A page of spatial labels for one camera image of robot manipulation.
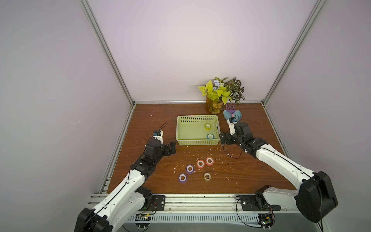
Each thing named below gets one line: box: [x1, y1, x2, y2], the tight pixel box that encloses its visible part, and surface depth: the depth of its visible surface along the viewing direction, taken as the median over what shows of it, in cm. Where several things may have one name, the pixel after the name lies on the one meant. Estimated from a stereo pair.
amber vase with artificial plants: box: [198, 76, 245, 115], surface depth 97 cm
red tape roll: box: [205, 156, 215, 166], surface depth 89 cm
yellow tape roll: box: [204, 123, 212, 131], surface depth 105 cm
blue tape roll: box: [206, 133, 215, 140], surface depth 100 cm
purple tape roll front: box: [178, 173, 187, 184], surface depth 83 cm
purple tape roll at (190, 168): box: [185, 164, 195, 174], surface depth 87 cm
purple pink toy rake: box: [226, 103, 236, 118], surface depth 116 cm
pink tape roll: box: [196, 159, 206, 169], surface depth 89 cm
